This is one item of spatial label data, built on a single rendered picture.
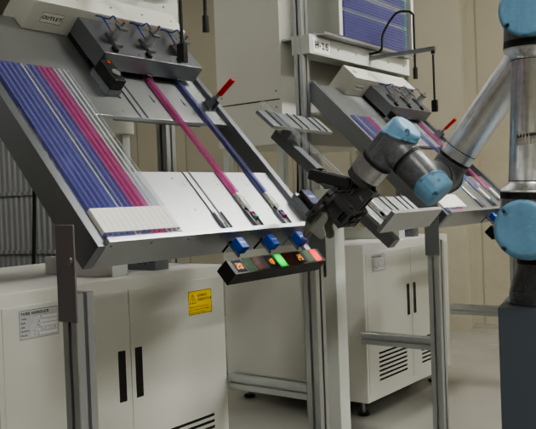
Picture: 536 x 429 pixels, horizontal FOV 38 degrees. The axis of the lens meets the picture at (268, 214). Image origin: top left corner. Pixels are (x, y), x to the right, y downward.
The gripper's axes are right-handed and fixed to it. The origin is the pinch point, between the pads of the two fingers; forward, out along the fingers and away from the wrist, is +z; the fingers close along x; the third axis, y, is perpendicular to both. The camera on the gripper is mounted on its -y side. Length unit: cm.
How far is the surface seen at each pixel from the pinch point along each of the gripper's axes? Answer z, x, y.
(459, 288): 90, 266, -19
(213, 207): 2.9, -21.1, -11.3
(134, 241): 1, -52, -2
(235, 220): 2.9, -17.2, -7.2
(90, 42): -2, -28, -62
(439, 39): -2, 264, -128
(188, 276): 33.3, -3.8, -15.1
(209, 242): 3.6, -29.3, -2.2
